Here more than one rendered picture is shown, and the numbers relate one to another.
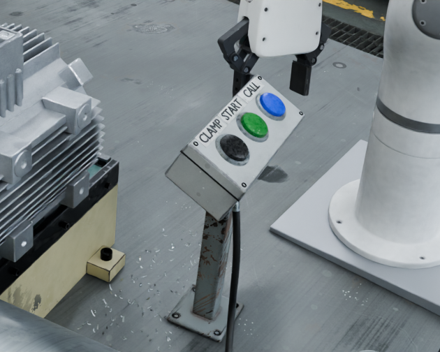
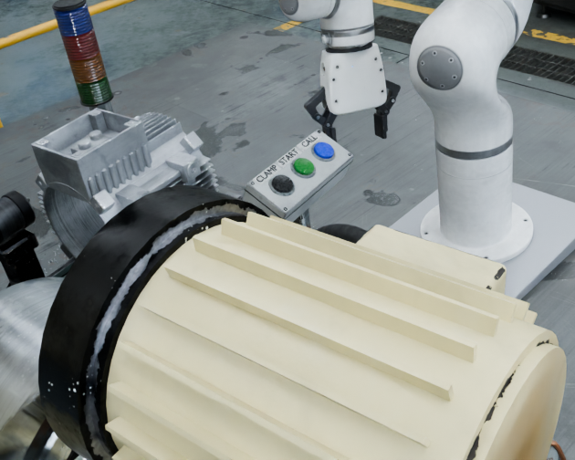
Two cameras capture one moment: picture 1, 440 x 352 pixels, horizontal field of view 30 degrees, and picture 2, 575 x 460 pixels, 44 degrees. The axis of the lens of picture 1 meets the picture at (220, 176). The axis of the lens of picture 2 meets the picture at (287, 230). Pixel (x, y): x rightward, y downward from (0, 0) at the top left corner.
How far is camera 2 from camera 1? 35 cm
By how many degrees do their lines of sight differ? 18
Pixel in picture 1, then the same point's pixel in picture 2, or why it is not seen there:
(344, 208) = (433, 222)
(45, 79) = (169, 147)
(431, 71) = (454, 112)
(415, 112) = (454, 144)
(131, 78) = (297, 134)
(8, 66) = (134, 142)
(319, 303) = not seen: hidden behind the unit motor
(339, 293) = not seen: hidden behind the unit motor
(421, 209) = (480, 219)
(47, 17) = (245, 93)
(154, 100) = not seen: hidden behind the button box
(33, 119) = (159, 174)
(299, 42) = (368, 99)
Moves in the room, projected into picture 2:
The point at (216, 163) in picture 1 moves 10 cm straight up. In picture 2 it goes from (266, 195) to (256, 130)
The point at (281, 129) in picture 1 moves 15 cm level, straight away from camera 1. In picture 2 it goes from (329, 167) to (359, 119)
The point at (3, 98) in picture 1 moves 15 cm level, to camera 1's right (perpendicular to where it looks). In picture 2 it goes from (134, 163) to (232, 170)
